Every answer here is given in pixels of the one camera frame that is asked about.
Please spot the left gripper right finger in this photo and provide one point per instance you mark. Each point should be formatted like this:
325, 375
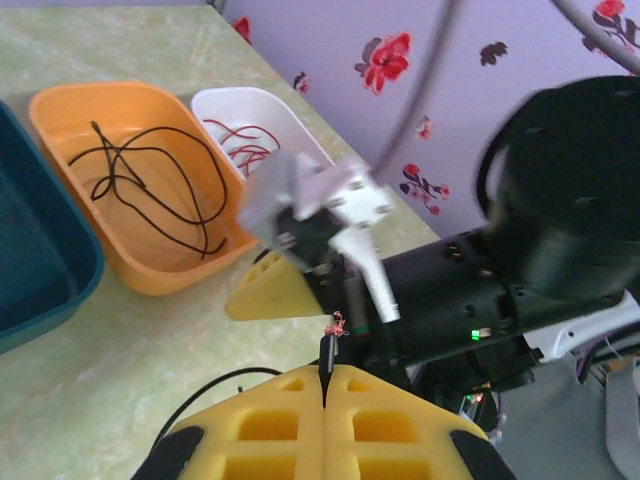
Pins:
380, 450

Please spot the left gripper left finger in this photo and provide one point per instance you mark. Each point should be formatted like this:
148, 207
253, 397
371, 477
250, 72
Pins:
280, 450

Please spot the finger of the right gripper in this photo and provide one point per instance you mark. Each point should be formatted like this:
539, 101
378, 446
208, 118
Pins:
275, 295

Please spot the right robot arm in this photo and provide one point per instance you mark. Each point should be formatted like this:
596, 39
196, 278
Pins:
590, 330

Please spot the orange plastic bin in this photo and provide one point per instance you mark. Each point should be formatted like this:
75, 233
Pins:
165, 270

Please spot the white plastic bin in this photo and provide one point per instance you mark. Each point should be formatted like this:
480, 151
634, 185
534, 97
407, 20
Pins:
240, 100

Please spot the teal plastic bin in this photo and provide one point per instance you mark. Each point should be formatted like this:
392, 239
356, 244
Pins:
30, 240

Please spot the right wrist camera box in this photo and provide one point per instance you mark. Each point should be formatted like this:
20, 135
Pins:
350, 190

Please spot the aluminium frame post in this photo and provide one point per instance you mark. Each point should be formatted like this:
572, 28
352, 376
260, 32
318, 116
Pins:
220, 5

